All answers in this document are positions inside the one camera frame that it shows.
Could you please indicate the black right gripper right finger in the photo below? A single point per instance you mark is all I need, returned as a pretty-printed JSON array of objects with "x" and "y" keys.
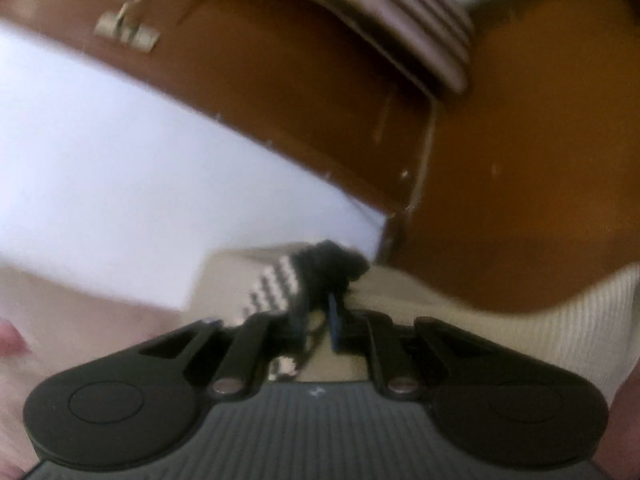
[{"x": 494, "y": 403}]

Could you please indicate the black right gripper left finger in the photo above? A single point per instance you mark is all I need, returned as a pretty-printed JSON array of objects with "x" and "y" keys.
[{"x": 129, "y": 407}]

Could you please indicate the beige mattress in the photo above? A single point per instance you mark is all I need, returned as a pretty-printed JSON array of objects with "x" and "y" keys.
[{"x": 47, "y": 327}]

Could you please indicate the brown wooden door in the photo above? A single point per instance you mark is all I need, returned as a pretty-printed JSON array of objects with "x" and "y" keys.
[{"x": 260, "y": 122}]

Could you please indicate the striped curtain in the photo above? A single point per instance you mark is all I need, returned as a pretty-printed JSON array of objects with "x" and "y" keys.
[{"x": 429, "y": 41}]

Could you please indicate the metal door hinge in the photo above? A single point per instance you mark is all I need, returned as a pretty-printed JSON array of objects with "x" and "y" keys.
[{"x": 125, "y": 27}]

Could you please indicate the black white striped knit sweater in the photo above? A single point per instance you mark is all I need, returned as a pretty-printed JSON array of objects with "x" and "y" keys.
[{"x": 307, "y": 287}]

